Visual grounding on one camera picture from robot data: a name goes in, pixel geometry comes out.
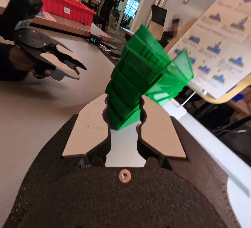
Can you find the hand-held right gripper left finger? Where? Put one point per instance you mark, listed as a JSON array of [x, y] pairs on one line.
[[86, 131]]

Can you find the beige board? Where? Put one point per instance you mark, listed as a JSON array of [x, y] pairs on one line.
[[155, 28]]

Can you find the instruction sheet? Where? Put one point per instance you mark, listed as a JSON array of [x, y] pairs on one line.
[[225, 45]]

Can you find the black panel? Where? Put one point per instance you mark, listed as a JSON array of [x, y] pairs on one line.
[[158, 15]]

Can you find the person's right hand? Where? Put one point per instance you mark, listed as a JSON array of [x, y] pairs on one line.
[[138, 129]]

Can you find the white desk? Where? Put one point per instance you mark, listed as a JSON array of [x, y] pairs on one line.
[[39, 104]]

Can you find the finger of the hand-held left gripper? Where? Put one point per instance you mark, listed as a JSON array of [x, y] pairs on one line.
[[64, 52], [60, 68]]

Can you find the red plastic tote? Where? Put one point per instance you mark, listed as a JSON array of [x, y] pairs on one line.
[[82, 16]]

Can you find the small black display device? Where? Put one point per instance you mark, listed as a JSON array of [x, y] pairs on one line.
[[95, 40]]

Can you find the window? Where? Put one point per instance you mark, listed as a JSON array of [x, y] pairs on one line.
[[133, 2]]

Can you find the grey tape strip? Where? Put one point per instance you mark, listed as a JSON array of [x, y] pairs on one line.
[[239, 182]]

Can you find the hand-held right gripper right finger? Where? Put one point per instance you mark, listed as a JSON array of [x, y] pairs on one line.
[[160, 133]]

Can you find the blue plastic bin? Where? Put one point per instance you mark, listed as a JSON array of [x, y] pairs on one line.
[[237, 97]]

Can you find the person's left forearm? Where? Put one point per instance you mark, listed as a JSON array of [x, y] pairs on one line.
[[7, 65]]

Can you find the person's left hand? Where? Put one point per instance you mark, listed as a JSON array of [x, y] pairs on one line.
[[21, 61]]

